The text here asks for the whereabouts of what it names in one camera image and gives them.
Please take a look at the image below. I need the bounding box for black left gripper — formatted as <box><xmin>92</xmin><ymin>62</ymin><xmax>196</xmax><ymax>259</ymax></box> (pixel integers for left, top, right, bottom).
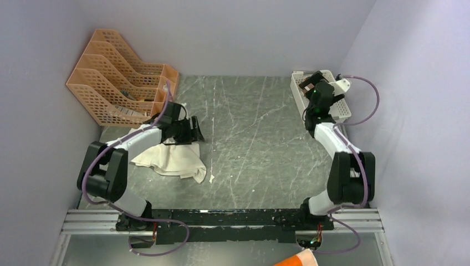
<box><xmin>172</xmin><ymin>116</ymin><xmax>205</xmax><ymax>146</ymax></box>

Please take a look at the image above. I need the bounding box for white plastic basket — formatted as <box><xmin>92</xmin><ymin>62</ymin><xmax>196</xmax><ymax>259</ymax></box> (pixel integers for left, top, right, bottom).
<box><xmin>290</xmin><ymin>70</ymin><xmax>351</xmax><ymax>122</ymax></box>

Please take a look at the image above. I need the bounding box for white towel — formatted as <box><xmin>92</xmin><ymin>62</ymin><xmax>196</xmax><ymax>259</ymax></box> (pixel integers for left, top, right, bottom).
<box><xmin>131</xmin><ymin>143</ymin><xmax>207</xmax><ymax>183</ymax></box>

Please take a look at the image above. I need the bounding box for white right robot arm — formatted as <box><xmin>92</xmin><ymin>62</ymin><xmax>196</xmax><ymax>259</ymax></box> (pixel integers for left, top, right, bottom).
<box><xmin>297</xmin><ymin>70</ymin><xmax>376</xmax><ymax>229</ymax></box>

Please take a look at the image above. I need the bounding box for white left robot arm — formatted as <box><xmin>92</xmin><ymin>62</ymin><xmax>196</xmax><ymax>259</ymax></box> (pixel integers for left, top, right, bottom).
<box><xmin>77</xmin><ymin>102</ymin><xmax>205</xmax><ymax>231</ymax></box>

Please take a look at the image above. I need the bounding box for orange plastic file rack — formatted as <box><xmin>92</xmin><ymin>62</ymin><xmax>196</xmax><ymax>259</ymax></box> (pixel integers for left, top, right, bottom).
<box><xmin>66</xmin><ymin>29</ymin><xmax>179</xmax><ymax>127</ymax></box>

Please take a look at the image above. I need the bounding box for orange white striped object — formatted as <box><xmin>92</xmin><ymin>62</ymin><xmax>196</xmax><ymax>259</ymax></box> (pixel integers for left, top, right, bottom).
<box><xmin>274</xmin><ymin>249</ymin><xmax>319</xmax><ymax>266</ymax></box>

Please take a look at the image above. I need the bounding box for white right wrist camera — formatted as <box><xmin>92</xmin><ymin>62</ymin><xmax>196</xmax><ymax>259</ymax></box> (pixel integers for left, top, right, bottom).
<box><xmin>328</xmin><ymin>78</ymin><xmax>351</xmax><ymax>96</ymax></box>

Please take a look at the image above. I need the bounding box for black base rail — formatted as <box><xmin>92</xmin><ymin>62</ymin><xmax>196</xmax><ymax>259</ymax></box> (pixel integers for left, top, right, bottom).
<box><xmin>115</xmin><ymin>207</ymin><xmax>334</xmax><ymax>245</ymax></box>

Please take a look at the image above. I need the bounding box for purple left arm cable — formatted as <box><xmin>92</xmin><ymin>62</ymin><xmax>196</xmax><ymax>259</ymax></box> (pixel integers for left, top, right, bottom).
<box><xmin>80</xmin><ymin>80</ymin><xmax>190</xmax><ymax>257</ymax></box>

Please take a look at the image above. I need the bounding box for aluminium frame rail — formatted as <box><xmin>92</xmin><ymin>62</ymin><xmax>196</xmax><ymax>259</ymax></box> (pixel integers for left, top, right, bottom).
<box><xmin>61</xmin><ymin>209</ymin><xmax>385</xmax><ymax>235</ymax></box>

